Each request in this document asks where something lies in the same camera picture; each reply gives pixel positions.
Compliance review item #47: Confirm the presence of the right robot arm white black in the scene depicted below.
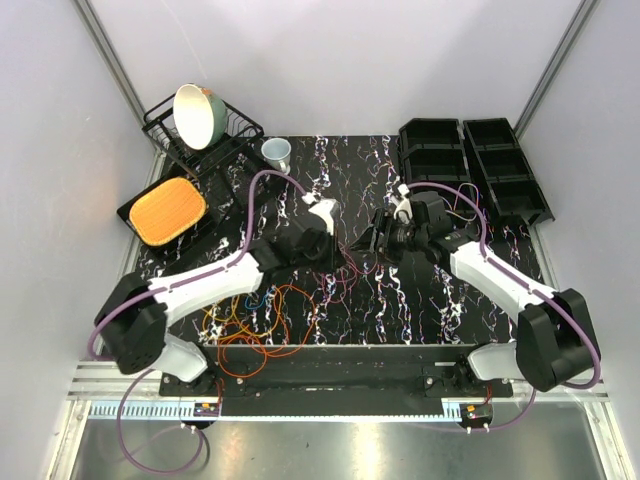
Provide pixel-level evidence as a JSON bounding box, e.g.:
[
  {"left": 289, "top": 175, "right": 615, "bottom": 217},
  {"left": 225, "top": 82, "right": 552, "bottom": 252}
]
[{"left": 350, "top": 191, "right": 601, "bottom": 397}]

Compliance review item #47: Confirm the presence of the black bin near left column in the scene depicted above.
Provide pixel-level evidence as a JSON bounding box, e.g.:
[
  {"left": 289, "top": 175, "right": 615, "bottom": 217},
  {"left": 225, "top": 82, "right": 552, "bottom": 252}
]
[{"left": 405, "top": 179, "right": 480, "bottom": 220}]

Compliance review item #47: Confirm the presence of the left purple robot hose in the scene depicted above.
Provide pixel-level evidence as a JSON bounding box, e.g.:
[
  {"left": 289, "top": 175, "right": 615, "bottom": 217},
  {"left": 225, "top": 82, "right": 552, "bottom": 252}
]
[{"left": 87, "top": 171, "right": 314, "bottom": 474}]

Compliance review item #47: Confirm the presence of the black bin middle right column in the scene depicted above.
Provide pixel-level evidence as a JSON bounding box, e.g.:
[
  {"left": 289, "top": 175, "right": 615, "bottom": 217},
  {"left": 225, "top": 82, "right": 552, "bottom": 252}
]
[{"left": 475, "top": 148, "right": 533, "bottom": 180}]

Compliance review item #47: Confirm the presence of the black bin near right column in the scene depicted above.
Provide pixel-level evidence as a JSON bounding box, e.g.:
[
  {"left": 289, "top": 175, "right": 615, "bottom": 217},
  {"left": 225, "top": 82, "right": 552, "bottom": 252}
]
[{"left": 488, "top": 178, "right": 555, "bottom": 226}]

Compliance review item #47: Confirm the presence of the purple pink cable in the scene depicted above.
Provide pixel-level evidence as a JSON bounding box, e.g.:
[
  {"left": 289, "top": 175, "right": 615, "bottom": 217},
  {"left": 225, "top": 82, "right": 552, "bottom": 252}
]
[{"left": 444, "top": 182, "right": 484, "bottom": 221}]

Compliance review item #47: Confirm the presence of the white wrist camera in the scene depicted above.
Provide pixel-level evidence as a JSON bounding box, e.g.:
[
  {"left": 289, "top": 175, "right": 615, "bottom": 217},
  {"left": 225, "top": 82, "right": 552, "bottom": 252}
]
[
  {"left": 308, "top": 199, "right": 339, "bottom": 236},
  {"left": 390, "top": 184, "right": 413, "bottom": 225}
]

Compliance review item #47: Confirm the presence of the black bin far right column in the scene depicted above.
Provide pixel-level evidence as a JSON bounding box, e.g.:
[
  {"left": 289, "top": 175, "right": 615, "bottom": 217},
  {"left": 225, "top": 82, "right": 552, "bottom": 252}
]
[{"left": 463, "top": 118, "right": 518, "bottom": 148}]

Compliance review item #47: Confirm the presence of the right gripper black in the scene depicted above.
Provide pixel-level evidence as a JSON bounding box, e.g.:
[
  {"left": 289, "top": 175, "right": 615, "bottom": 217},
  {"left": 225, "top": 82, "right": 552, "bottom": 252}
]
[{"left": 347, "top": 208, "right": 428, "bottom": 268}]

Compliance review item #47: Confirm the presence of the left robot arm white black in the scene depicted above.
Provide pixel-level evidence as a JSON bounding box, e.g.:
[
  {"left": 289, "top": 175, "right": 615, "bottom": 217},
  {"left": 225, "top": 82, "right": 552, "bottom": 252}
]
[{"left": 94, "top": 213, "right": 340, "bottom": 396}]

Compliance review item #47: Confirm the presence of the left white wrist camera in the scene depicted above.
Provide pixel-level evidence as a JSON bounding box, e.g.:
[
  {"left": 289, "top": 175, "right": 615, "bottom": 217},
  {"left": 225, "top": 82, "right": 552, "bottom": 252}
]
[{"left": 308, "top": 199, "right": 339, "bottom": 236}]

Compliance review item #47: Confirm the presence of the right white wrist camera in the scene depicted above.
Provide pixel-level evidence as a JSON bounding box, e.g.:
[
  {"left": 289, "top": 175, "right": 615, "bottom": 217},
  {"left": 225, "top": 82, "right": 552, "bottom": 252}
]
[{"left": 390, "top": 184, "right": 413, "bottom": 225}]

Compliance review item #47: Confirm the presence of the black bin far left column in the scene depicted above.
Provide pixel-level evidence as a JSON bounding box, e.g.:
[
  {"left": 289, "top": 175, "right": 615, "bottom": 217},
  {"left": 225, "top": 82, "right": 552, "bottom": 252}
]
[{"left": 399, "top": 118, "right": 462, "bottom": 151}]

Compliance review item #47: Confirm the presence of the aluminium rail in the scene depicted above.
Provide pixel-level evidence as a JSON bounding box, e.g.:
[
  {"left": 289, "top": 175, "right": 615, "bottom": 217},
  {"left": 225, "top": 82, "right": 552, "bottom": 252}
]
[{"left": 67, "top": 362, "right": 611, "bottom": 419}]

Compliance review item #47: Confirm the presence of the cream green bowl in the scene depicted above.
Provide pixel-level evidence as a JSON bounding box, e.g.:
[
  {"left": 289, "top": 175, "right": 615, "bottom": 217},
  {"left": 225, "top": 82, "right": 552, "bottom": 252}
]
[{"left": 173, "top": 84, "right": 228, "bottom": 150}]

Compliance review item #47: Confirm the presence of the black wire dish rack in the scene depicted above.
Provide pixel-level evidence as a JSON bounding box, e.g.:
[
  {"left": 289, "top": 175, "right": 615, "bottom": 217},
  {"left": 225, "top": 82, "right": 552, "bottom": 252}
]
[{"left": 141, "top": 97, "right": 288, "bottom": 221}]

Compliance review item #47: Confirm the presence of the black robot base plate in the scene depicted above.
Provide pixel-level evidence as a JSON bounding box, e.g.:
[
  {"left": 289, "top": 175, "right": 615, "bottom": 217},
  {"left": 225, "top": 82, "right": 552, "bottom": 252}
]
[{"left": 159, "top": 345, "right": 513, "bottom": 419}]

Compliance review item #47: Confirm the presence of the light blue cup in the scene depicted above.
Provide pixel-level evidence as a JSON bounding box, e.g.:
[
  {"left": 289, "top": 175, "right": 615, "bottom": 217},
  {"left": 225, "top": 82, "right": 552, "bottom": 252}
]
[{"left": 261, "top": 137, "right": 292, "bottom": 174}]

